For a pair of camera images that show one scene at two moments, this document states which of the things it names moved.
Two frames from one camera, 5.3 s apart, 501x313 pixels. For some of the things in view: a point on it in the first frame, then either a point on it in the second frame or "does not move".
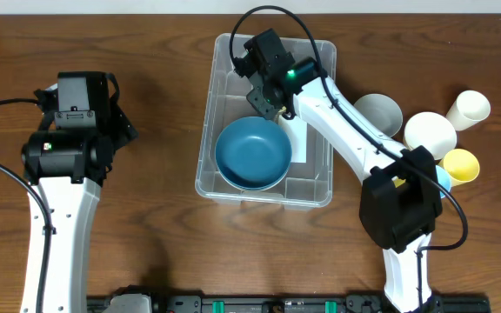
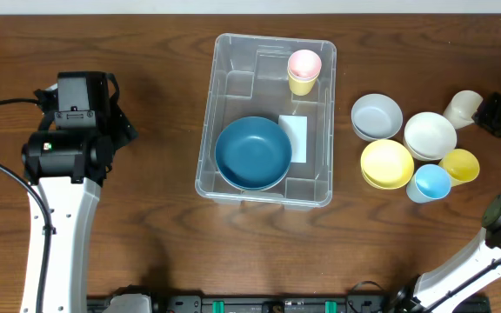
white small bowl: (431, 130) does not move
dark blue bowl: (253, 153) does not move
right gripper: (258, 99) to (487, 111)
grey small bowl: (383, 111) does not move
